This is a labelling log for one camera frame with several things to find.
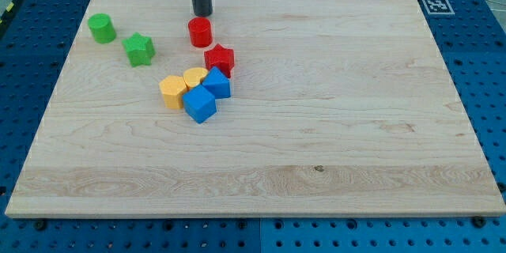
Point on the blue pentagon block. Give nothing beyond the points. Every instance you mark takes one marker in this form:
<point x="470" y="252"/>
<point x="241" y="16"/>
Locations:
<point x="217" y="83"/>

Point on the red star block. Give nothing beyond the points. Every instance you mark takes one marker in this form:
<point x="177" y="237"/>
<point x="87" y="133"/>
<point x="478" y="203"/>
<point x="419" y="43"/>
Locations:
<point x="221" y="57"/>

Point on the blue cube block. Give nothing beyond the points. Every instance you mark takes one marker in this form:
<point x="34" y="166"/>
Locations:
<point x="199" y="104"/>

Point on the light wooden board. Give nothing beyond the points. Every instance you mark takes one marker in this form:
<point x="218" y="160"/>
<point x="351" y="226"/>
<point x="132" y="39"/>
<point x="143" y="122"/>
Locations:
<point x="339" y="108"/>

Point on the red cylinder block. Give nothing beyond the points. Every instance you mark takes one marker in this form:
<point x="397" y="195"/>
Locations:
<point x="200" y="31"/>

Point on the yellow cylinder block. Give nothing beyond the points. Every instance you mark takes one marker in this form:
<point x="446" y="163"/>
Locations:
<point x="194" y="76"/>

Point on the white fiducial marker tag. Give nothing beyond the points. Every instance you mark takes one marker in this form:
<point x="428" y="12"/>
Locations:
<point x="438" y="7"/>

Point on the green star block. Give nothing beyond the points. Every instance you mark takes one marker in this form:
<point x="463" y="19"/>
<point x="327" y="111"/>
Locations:
<point x="139" y="49"/>

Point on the yellow hexagon block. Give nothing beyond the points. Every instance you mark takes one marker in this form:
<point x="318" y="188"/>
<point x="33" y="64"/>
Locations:
<point x="172" y="89"/>

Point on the green cylinder block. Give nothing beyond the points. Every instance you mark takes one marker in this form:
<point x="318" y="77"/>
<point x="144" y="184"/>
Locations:
<point x="101" y="28"/>

